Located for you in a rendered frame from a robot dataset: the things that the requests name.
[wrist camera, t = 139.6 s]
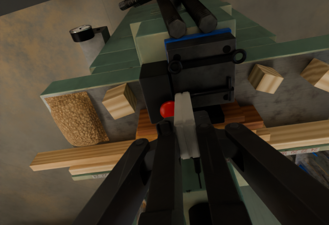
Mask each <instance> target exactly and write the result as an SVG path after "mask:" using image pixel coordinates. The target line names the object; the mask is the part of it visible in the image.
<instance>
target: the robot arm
mask: <svg viewBox="0 0 329 225"><path fill-rule="evenodd" d="M155 126H156V130H157V134H158V138H157V139H156V140H153V141H151V142H149V141H148V139H146V138H139V139H137V140H135V141H134V142H133V143H132V144H131V145H130V146H129V148H128V149H127V150H126V152H125V153H124V154H123V156H122V157H121V158H120V160H119V161H118V162H117V163H116V165H115V166H114V167H113V169H112V170H111V171H110V173H109V174H108V175H107V177H106V178H105V179H104V181H103V182H102V184H101V185H100V186H99V188H98V189H97V190H96V192H95V193H94V194H93V196H92V197H91V198H90V200H89V201H88V202H87V204H86V205H85V206H84V208H83V209H82V210H81V212H80V213H79V214H78V216H77V217H76V218H75V220H74V221H73V222H72V224H71V225H132V224H133V222H134V219H135V217H136V215H137V213H138V211H139V208H140V206H141V204H142V202H143V200H144V197H145V195H146V193H147V191H148V189H149V191H148V197H147V203H146V209H145V212H141V213H140V216H139V221H138V225H184V206H183V182H182V161H181V158H182V159H189V158H190V157H193V158H196V157H201V162H202V168H203V174H204V179H205V185H206V190H207V196H208V201H209V208H210V213H211V221H212V225H252V222H251V220H250V217H249V214H248V212H247V209H246V206H245V204H244V202H243V201H241V200H240V198H239V195H238V192H237V189H236V187H235V183H234V181H233V178H232V175H231V172H230V170H229V167H228V164H227V161H226V159H225V157H228V159H229V161H230V162H231V164H232V165H233V166H234V167H235V168H236V170H237V171H238V172H239V173H240V175H241V176H242V177H243V178H244V179H245V181H246V182H247V183H248V184H249V185H250V187H251V188H252V189H253V190H254V192H255V193H256V194H257V195H258V197H259V198H260V199H261V200H262V201H263V203H264V204H265V205H266V206H267V207H268V209H269V210H270V211H271V212H272V214H273V215H274V216H275V217H276V218H277V220H278V221H279V222H280V223H281V225H329V189H328V188H327V187H326V186H324V185H323V184H321V183H320V182H319V181H317V180H316V179H315V178H314V177H312V176H311V175H310V174H308V173H307V172H306V171H304V170H303V169H302V168H300V167H299V166H298V165H296V164H295V163H294V162H292V161H291V160H290V159H288V158H287V157H286V156H284V155H283V154H282V153H280V152H279V151H278V150H276V149H275V148H274V147H272V146H271V145H270V144H268V143H267V142H266V141H264V140H263V139H262V138H260V137H259V136H258V135H256V134H255V133H254V132H252V131H251V130H250V129H249V128H247V127H246V126H245V125H243V124H241V123H229V124H227V125H226V126H225V129H218V128H215V127H214V126H213V124H211V121H210V118H209V115H208V113H207V111H205V110H202V111H196V112H193V109H192V105H191V99H190V94H189V92H188V91H187V92H183V93H182V94H181V93H177V94H176V95H175V102H174V116H171V117H165V118H164V119H163V120H162V121H160V122H158V123H156V125H155Z"/></svg>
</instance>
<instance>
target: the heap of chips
mask: <svg viewBox="0 0 329 225"><path fill-rule="evenodd" d="M44 99H45V101H46V102H47V104H48V105H49V107H50V109H51V115H52V117H53V119H54V121H55V122H56V124H57V126H58V127H59V129H60V130H61V132H62V133H63V135H64V136H65V138H66V139H67V141H68V142H70V143H71V144H72V145H74V146H77V147H83V146H90V145H95V144H97V143H99V142H104V141H109V138H108V136H107V134H106V132H105V130H104V128H103V126H102V123H101V121H100V119H99V117H98V115H97V113H96V111H95V109H94V106H93V104H92V102H91V100H90V98H89V96H88V94H87V92H86V91H85V92H79V93H73V94H67V95H61V96H54V97H49V98H44Z"/></svg>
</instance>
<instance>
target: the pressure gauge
mask: <svg viewBox="0 0 329 225"><path fill-rule="evenodd" d="M79 28H81V29H79ZM69 33H70V34H71V37H72V39H73V41H74V42H84V41H87V40H90V39H92V38H94V32H93V29H92V26H91V25H83V26H79V27H76V28H73V29H71V30H70V31H69Z"/></svg>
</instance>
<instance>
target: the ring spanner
mask: <svg viewBox="0 0 329 225"><path fill-rule="evenodd" d="M237 53H242V54H243V57H242V58H241V59H240V60H235V55H236V54H237ZM246 57H247V53H246V51H245V50H244V49H236V50H235V51H234V52H233V53H232V54H228V55H223V56H217V57H211V58H205V59H199V60H193V61H187V62H180V61H179V60H172V61H170V62H169V63H168V65H167V70H168V71H169V72H170V73H171V74H174V75H176V74H178V73H180V72H181V71H182V69H189V68H195V67H201V66H206V65H212V64H218V63H224V62H231V61H232V62H233V63H234V64H241V63H242V62H244V61H245V59H246ZM173 64H177V65H178V66H179V68H178V70H176V71H174V70H172V69H171V66H172V65H173Z"/></svg>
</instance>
